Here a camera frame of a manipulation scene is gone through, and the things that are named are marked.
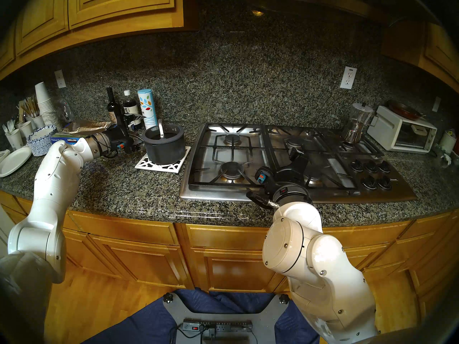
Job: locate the wooden chopsticks bundle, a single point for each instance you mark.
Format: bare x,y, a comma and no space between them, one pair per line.
32,108

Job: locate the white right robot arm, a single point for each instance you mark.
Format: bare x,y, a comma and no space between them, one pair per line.
322,268

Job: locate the soy sauce bottle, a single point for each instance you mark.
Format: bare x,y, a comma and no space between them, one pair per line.
129,106

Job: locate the grey power strip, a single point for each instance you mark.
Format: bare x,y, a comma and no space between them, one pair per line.
226,326

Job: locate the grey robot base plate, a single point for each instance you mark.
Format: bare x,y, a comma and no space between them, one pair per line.
179,311

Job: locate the white wall power outlet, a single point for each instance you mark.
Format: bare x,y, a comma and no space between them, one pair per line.
348,78

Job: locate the red kitchen container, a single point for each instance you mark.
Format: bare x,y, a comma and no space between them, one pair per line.
457,146

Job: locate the wooden upper cabinet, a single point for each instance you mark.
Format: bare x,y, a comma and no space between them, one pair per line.
441,49
118,6

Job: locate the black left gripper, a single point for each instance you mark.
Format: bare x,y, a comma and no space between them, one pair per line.
114,141

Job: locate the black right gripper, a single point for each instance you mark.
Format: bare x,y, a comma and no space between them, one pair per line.
290,175

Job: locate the black stove knob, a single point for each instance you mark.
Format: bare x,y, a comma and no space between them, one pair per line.
368,182
356,166
384,166
384,183
371,166

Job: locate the white toaster oven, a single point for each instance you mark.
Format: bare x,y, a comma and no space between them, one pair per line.
385,130

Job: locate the wooden lower cabinets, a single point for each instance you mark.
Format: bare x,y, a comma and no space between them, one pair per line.
233,268

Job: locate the blue patterned bowl stack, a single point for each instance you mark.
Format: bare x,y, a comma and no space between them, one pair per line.
41,144

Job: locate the white wall switch plate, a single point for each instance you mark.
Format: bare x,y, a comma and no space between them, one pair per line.
60,79
436,104

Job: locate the white lattice trivet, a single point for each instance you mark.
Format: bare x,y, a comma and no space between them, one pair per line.
172,167

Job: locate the clear plastic bag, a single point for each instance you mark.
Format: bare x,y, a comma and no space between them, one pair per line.
64,112

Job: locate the stack of white paper cups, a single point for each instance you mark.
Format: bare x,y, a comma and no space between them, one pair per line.
45,103

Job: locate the blue leaf print canister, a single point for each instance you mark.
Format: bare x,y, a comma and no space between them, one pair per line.
147,108

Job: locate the blue moving blanket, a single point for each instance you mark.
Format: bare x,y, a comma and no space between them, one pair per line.
143,325

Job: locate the dark grey saucepan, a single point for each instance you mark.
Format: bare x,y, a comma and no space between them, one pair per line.
165,153

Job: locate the black base knob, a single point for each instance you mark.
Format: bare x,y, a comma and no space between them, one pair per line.
284,298
168,297

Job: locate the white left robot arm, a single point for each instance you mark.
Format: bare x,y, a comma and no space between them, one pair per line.
57,182

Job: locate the dark wine bottle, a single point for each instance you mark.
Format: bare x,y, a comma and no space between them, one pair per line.
113,108

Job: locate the stainless steel gas cooktop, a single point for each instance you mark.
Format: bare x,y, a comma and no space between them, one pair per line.
215,160

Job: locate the white plastic forks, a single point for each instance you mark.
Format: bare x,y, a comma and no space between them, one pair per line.
10,126

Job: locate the blue aluminium foil box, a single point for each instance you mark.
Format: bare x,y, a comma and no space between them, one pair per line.
62,138

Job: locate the red frying pan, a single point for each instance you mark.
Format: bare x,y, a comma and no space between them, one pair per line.
405,110

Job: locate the white paper plate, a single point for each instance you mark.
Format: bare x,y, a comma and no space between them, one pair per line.
16,160

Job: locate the white paper cup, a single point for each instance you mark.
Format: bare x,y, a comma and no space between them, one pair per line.
15,141
25,130
38,122

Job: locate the white ceramic mug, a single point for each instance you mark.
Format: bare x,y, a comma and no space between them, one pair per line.
448,143

